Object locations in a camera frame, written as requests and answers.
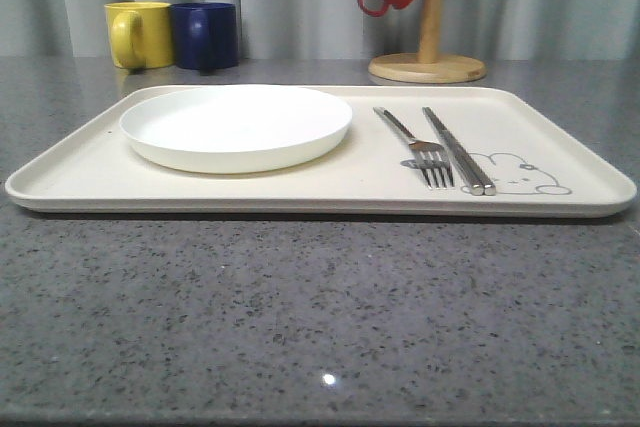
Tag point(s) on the wooden mug tree stand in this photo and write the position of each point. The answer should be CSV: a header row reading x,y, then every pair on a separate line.
x,y
428,65

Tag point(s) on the white round plate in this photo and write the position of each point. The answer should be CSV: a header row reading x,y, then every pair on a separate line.
x,y
237,129

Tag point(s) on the yellow mug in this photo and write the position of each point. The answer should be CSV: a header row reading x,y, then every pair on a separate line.
x,y
140,34

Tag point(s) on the dark blue mug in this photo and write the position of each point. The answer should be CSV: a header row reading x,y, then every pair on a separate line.
x,y
204,35

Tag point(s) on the cream rabbit serving tray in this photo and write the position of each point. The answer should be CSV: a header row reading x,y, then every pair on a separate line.
x,y
539,170

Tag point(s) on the silver metal fork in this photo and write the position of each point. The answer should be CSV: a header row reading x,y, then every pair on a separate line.
x,y
430,158

